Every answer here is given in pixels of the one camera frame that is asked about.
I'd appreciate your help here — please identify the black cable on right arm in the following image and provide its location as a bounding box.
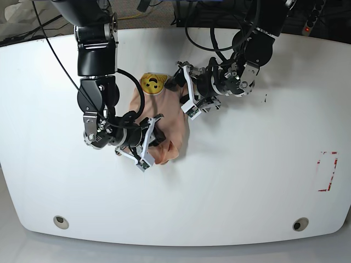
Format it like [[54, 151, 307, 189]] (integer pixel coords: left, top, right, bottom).
[[31, 0, 146, 129]]

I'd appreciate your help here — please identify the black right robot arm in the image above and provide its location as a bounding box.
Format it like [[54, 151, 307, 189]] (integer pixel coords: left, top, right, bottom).
[[52, 1, 165, 171]]

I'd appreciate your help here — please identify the yellow cable on floor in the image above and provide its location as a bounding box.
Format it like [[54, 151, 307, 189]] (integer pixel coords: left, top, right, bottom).
[[119, 10, 145, 21]]

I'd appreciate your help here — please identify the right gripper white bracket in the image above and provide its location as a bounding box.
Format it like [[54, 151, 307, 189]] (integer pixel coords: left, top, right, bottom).
[[83, 111, 167, 173]]

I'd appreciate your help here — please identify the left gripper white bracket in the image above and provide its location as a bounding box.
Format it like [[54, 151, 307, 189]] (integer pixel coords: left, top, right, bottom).
[[166, 60, 257, 121]]

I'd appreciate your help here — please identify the right table grommet hole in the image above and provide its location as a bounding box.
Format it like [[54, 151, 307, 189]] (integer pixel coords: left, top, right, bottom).
[[292, 218, 309, 232]]

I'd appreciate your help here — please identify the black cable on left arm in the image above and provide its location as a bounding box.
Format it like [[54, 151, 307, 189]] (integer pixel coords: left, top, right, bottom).
[[185, 0, 261, 66]]

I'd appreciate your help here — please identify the red tape rectangle marking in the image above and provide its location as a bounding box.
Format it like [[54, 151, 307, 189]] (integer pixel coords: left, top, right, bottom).
[[316, 151, 338, 192]]

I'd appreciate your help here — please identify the black power strip red switch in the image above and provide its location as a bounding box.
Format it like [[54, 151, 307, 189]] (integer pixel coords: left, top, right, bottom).
[[301, 0, 326, 36]]

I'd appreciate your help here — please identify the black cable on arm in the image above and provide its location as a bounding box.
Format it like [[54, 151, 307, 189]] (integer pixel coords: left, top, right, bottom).
[[185, 0, 261, 66], [31, 0, 146, 129]]

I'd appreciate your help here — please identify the left table grommet hole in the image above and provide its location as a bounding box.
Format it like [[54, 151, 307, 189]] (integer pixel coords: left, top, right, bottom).
[[53, 216, 69, 230]]

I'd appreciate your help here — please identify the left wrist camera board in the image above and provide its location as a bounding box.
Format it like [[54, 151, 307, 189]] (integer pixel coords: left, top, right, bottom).
[[186, 108, 201, 120]]

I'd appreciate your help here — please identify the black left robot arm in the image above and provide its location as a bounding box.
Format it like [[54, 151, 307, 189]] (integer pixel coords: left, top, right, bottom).
[[165, 1, 295, 119]]

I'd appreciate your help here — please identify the table grommet hole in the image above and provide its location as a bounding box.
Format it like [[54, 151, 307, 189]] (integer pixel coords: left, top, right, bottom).
[[53, 216, 69, 230], [292, 218, 309, 232]]

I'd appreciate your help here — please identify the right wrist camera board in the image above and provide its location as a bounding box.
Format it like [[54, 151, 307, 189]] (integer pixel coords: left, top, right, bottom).
[[136, 161, 150, 172]]

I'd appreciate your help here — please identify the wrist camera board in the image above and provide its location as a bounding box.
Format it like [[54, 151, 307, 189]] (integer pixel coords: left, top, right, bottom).
[[186, 108, 201, 120], [136, 161, 150, 172]]

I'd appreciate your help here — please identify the peach pink T-shirt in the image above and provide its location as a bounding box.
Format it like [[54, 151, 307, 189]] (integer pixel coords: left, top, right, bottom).
[[136, 73, 188, 164]]

